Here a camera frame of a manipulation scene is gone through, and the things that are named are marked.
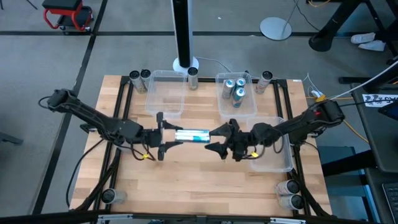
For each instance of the blue desk leg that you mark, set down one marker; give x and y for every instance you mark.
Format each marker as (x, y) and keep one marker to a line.
(371, 199)

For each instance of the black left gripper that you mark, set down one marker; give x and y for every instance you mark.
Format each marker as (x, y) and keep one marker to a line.
(150, 137)

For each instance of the black floor stand foot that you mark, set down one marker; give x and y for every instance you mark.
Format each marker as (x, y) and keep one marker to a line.
(9, 139)

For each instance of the black desk leg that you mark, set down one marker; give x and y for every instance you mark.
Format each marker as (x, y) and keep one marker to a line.
(323, 40)

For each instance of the clear plastic storage bin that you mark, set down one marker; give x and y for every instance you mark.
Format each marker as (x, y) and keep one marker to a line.
(273, 161)
(164, 99)
(248, 109)

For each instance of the grey round floor stand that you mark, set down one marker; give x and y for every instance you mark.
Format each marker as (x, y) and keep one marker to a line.
(275, 28)

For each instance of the black aluminium table frame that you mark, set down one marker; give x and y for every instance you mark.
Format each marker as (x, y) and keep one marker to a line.
(206, 80)

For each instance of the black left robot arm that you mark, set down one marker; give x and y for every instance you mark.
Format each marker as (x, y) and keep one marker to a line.
(93, 119)

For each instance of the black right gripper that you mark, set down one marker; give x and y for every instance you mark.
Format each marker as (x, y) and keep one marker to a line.
(242, 138)

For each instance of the black desk crossbar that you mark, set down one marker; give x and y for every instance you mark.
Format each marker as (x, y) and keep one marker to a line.
(348, 163)

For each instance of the white handwritten paper note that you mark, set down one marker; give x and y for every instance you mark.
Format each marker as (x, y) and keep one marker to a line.
(377, 100)

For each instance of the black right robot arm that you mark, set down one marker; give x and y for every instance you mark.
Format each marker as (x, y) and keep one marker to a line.
(298, 123)

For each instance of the person's foot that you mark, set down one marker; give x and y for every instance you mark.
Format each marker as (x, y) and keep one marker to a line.
(371, 46)
(362, 38)

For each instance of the white Celsius Peach Vibe can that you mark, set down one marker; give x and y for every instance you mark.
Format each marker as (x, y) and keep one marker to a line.
(263, 82)
(287, 187)
(109, 196)

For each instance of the red black rolling stool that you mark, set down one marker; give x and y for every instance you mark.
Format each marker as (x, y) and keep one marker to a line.
(66, 4)

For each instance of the blue silver Red Bull can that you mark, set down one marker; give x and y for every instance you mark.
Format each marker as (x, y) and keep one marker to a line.
(192, 136)
(240, 82)
(228, 88)
(238, 96)

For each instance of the dark tablet screen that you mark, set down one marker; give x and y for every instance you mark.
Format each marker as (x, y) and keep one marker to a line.
(391, 111)

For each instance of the black side desk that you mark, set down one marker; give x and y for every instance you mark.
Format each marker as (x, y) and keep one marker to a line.
(382, 146)

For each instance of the black keyboard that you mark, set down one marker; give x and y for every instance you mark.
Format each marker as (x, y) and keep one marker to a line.
(392, 199)

